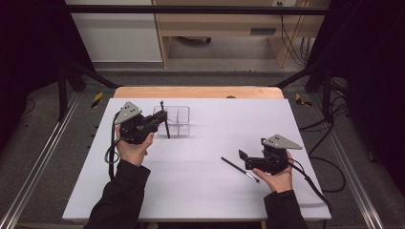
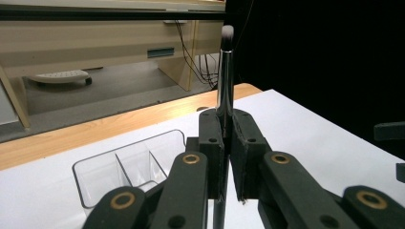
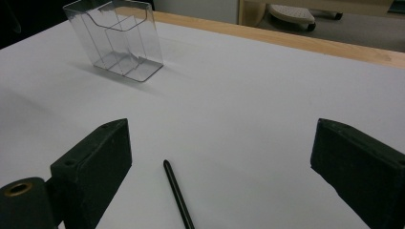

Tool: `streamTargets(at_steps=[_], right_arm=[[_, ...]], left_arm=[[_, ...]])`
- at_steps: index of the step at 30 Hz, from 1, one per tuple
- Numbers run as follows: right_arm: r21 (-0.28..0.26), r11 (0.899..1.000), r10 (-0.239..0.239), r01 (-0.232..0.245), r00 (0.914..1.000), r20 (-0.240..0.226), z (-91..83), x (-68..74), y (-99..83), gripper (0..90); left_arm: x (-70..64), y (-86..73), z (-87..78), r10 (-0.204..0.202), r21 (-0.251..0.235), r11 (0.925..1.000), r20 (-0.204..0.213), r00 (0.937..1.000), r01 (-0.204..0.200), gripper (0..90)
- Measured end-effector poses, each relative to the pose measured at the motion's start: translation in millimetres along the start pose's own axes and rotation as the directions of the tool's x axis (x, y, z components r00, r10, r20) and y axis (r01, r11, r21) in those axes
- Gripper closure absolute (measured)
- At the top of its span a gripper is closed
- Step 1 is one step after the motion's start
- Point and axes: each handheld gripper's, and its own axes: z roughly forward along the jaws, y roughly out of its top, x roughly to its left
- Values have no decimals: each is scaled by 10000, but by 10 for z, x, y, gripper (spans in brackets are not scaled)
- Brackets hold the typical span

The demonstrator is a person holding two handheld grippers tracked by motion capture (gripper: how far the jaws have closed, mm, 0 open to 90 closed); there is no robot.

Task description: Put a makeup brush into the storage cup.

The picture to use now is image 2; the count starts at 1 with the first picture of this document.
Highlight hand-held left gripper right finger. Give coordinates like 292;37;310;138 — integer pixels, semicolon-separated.
229;108;361;229

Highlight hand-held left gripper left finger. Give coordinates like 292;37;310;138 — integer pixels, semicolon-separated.
149;108;225;229

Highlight clear plastic organizer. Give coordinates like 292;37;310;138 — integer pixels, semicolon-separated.
71;128;187;219

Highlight black makeup brush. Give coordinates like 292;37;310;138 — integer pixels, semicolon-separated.
212;24;237;229

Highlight white board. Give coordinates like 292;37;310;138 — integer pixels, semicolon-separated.
0;88;405;229

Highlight dark curtain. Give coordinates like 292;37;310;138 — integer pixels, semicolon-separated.
224;0;405;160

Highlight wooden table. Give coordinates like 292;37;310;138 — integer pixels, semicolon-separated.
0;82;264;172

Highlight low wheeled footrest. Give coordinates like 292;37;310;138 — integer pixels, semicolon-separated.
26;69;94;87

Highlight black cables at desk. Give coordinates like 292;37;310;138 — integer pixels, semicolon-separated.
174;20;222;91

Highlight black horizontal frame bar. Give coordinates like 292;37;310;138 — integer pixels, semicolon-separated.
0;4;227;22

